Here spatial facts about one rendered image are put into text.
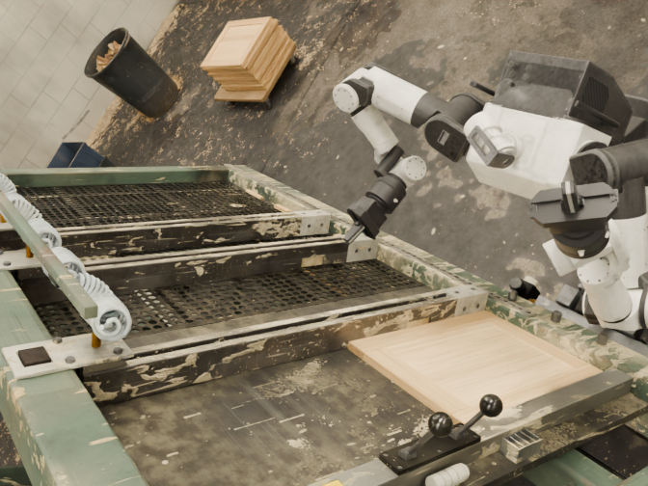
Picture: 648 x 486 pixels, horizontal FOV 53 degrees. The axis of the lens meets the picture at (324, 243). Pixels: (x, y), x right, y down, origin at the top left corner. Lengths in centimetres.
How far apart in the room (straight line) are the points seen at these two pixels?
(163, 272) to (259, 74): 304
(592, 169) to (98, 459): 100
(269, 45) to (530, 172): 342
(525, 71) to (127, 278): 104
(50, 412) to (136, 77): 475
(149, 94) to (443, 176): 307
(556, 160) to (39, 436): 106
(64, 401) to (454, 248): 233
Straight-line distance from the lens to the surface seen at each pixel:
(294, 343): 139
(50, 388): 111
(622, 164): 134
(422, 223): 328
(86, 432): 100
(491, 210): 314
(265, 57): 463
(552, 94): 145
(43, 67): 654
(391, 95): 164
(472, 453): 120
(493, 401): 110
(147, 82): 569
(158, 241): 196
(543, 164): 142
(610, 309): 133
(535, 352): 166
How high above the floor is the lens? 241
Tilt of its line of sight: 42 degrees down
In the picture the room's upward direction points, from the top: 50 degrees counter-clockwise
